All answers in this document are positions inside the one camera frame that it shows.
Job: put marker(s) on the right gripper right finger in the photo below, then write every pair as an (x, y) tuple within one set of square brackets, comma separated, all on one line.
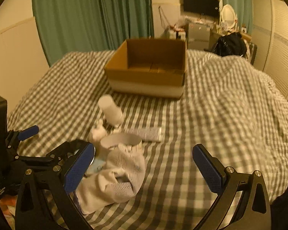
[(253, 209)]

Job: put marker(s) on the white suitcase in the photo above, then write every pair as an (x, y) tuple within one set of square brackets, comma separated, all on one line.
[(181, 35)]

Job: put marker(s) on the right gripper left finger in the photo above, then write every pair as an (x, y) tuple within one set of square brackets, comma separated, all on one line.
[(59, 172)]

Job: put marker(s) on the black wall television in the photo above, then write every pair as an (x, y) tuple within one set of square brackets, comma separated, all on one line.
[(202, 7)]

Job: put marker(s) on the green curtain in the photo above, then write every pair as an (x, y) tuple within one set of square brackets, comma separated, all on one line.
[(238, 2), (90, 25)]

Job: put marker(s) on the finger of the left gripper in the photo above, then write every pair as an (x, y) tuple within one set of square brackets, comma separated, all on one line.
[(15, 137), (74, 156)]

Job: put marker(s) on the black jacket on chair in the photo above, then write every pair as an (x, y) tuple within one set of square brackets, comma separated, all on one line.
[(230, 45)]

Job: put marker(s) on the white cotton pad roll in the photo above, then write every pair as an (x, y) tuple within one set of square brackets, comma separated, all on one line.
[(112, 113)]

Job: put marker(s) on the white louvered wardrobe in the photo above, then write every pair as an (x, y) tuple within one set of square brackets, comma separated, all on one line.
[(270, 34)]

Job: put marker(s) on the white cream tube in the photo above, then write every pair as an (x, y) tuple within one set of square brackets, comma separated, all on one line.
[(152, 134)]

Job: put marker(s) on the white tape roll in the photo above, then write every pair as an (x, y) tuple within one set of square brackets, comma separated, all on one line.
[(120, 138)]

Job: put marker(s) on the white oval mirror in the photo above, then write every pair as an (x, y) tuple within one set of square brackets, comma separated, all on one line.
[(228, 16)]

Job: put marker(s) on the white mesh cloth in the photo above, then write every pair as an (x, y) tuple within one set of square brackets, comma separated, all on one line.
[(118, 181)]

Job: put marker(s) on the green curtain right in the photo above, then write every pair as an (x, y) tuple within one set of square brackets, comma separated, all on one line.
[(238, 2)]

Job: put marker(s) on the green curtain left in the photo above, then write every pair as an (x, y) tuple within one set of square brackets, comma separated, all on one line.
[(90, 25)]

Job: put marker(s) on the grey mini fridge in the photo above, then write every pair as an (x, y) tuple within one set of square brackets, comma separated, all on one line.
[(198, 36)]

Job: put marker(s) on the blue card pack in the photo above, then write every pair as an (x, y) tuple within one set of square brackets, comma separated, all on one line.
[(95, 166)]

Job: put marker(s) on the white plush toy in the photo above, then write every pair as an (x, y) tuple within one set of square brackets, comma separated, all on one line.
[(97, 133)]

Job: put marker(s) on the open cardboard box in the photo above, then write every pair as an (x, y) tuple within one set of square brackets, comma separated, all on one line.
[(150, 67)]

